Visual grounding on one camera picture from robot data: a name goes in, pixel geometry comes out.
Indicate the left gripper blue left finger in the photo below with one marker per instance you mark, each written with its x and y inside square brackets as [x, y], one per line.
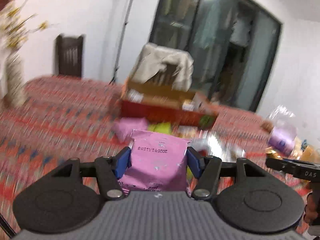
[121, 162]

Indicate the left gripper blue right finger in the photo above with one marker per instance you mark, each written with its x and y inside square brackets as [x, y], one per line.
[195, 162]

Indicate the pink snack packet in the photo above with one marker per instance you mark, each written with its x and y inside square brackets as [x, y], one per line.
[124, 127]
[158, 163]

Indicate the right hand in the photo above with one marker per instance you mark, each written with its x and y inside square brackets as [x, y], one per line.
[310, 211]

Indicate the silver foil snack packet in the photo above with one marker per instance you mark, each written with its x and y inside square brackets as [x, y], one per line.
[213, 146]

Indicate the purple tissue pack in bag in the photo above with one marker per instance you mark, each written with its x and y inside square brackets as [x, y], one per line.
[280, 124]

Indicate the green snack bar packet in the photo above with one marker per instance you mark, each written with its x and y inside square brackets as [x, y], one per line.
[163, 127]

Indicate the red cardboard box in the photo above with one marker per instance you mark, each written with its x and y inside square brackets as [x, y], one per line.
[164, 104]

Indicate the red patterned tablecloth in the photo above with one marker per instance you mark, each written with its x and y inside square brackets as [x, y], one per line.
[66, 117]

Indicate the chair with beige jacket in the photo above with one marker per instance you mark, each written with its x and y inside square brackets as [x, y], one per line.
[165, 77]

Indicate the beige jacket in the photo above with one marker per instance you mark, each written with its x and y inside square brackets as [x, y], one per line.
[154, 59]

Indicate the dark wooden chair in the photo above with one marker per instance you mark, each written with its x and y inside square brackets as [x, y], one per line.
[69, 55]

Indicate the floral ceramic vase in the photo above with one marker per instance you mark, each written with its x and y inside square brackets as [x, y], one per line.
[15, 83]

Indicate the glass sliding door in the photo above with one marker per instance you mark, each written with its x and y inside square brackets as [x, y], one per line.
[232, 42]

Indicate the floor lamp stand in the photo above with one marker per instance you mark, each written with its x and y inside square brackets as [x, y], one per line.
[121, 40]

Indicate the yellow flower branches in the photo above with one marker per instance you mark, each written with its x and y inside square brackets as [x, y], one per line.
[13, 25]

